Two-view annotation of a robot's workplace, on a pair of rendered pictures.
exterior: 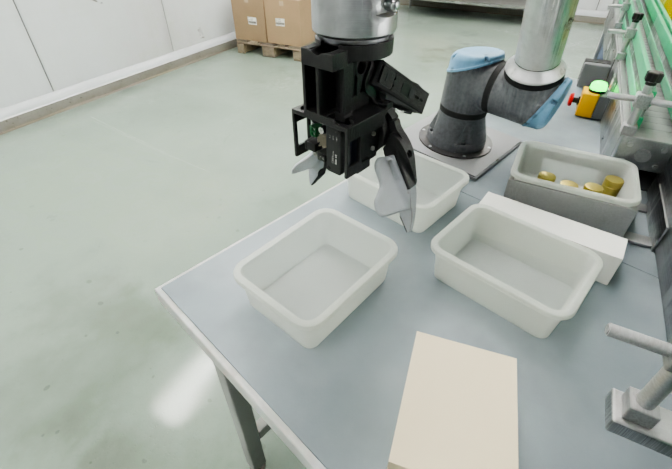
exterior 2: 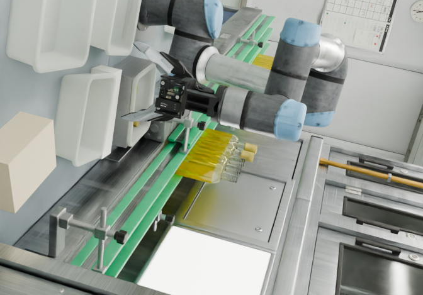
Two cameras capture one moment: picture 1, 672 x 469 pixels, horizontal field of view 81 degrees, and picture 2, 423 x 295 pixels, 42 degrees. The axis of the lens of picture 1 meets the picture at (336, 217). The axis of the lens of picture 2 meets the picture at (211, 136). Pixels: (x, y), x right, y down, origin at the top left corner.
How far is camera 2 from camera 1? 84 cm
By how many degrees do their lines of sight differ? 56
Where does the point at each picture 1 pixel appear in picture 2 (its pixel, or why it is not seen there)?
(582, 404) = not seen: hidden behind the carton
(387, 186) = (148, 116)
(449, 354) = (49, 142)
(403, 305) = (43, 77)
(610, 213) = (121, 135)
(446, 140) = (148, 3)
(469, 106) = (178, 20)
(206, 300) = not seen: outside the picture
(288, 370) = not seen: outside the picture
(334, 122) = (182, 110)
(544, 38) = (225, 78)
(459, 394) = (37, 161)
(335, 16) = (229, 114)
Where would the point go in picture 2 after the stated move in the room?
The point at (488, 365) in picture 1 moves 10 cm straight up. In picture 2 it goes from (50, 160) to (94, 172)
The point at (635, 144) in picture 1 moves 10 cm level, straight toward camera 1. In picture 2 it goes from (161, 123) to (151, 129)
